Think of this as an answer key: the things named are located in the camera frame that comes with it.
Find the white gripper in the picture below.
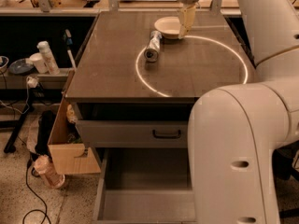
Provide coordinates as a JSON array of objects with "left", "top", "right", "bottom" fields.
[{"left": 177, "top": 0, "right": 198, "bottom": 39}]

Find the silver redbull can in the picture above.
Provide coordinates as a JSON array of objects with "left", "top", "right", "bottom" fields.
[{"left": 144, "top": 31, "right": 162, "bottom": 63}]

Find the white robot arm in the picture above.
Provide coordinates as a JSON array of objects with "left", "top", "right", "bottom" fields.
[{"left": 188, "top": 0, "right": 299, "bottom": 224}]

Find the grey drawer cabinet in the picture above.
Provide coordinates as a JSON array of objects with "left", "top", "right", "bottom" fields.
[{"left": 64, "top": 10, "right": 257, "bottom": 224}]

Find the grey upper drawer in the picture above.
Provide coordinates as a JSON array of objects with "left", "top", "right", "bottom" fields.
[{"left": 77, "top": 103, "right": 192, "bottom": 148}]

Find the grey open middle drawer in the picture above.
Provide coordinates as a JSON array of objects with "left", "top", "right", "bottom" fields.
[{"left": 92, "top": 148, "right": 196, "bottom": 224}]

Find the white paper bowl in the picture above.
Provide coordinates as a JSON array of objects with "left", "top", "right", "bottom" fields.
[{"left": 154, "top": 17, "right": 185, "bottom": 39}]

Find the white spray bottle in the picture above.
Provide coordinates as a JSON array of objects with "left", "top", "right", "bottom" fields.
[{"left": 37, "top": 41, "right": 60, "bottom": 75}]

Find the white paper cup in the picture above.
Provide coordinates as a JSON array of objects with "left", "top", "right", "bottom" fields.
[{"left": 29, "top": 53, "right": 48, "bottom": 74}]

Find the white power adapter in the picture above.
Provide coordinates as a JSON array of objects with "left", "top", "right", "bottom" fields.
[{"left": 27, "top": 77, "right": 38, "bottom": 88}]

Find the dark blue plate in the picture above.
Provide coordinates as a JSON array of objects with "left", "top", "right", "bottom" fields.
[{"left": 8, "top": 58, "right": 35, "bottom": 76}]

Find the cardboard box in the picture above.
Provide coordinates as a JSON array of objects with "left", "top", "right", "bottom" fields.
[{"left": 47, "top": 69, "right": 102, "bottom": 175}]

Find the small bowl at edge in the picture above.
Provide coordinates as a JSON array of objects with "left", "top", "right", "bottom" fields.
[{"left": 0, "top": 56, "right": 9, "bottom": 73}]

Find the clear plastic bottle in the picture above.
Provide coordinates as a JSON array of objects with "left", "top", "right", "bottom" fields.
[{"left": 34, "top": 155, "right": 65, "bottom": 189}]

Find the black table leg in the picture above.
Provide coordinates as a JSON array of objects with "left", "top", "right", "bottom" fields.
[{"left": 0, "top": 97, "right": 34, "bottom": 153}]

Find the blue handled brush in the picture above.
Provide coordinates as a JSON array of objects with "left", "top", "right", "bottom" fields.
[{"left": 64, "top": 29, "right": 77, "bottom": 70}]

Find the black drawer handle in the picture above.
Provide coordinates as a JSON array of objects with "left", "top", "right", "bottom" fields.
[{"left": 152, "top": 130, "right": 181, "bottom": 139}]

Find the black floor cable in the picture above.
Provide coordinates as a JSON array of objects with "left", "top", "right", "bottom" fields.
[{"left": 21, "top": 159, "right": 52, "bottom": 224}]

